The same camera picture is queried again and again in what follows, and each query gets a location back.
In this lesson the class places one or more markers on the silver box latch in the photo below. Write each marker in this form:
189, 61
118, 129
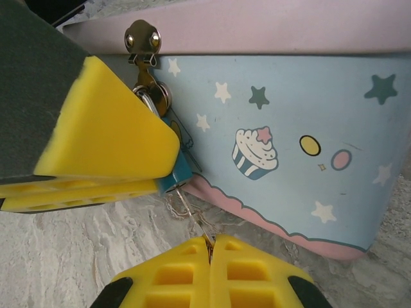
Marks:
143, 38

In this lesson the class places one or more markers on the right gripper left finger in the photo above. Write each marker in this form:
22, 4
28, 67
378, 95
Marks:
167, 276

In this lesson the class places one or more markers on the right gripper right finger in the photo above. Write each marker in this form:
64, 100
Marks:
257, 276

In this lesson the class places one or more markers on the small blue padlock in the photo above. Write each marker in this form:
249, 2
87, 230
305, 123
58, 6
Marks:
178, 167

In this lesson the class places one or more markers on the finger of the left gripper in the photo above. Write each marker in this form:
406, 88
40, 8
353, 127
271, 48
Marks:
96, 128
80, 201

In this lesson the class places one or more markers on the blue cartoon tin box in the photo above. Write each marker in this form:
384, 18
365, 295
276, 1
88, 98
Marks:
305, 128

